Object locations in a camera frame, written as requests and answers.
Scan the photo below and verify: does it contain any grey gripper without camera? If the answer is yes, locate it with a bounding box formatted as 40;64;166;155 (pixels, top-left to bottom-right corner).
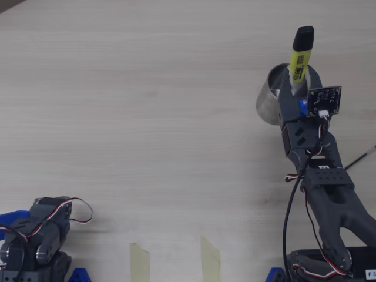
29;196;73;236

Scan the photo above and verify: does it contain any grey gripper with camera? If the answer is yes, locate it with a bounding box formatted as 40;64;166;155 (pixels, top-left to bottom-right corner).
277;66;323;156

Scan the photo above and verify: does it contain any yellow highlighter pen black cap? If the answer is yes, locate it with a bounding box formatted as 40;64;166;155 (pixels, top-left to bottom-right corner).
289;25;315;96

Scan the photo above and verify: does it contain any beige masking tape strip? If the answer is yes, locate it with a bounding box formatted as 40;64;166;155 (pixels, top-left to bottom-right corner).
130;242;150;282
200;236;221;282

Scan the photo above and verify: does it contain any blue camera mount bracket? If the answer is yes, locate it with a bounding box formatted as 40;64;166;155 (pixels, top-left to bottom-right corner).
298;98;309;118

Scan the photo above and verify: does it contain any black wrist camera board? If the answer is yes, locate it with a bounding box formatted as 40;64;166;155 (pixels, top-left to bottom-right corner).
307;85;343;118

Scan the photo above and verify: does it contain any red white black servo wire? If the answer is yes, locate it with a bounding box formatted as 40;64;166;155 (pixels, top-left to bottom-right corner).
26;198;93;239

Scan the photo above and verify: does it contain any silver steel cup with handle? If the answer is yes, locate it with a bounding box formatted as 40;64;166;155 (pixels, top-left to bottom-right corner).
256;63;323;126

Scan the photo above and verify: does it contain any grey robot arm without camera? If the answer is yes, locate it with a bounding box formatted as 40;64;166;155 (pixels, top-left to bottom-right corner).
0;217;73;282

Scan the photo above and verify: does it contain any grey robot arm with camera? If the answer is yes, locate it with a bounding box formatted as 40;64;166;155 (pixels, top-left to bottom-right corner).
286;132;376;280

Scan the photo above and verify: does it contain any blue base of camera arm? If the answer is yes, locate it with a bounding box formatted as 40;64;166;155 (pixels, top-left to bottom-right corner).
266;266;287;282

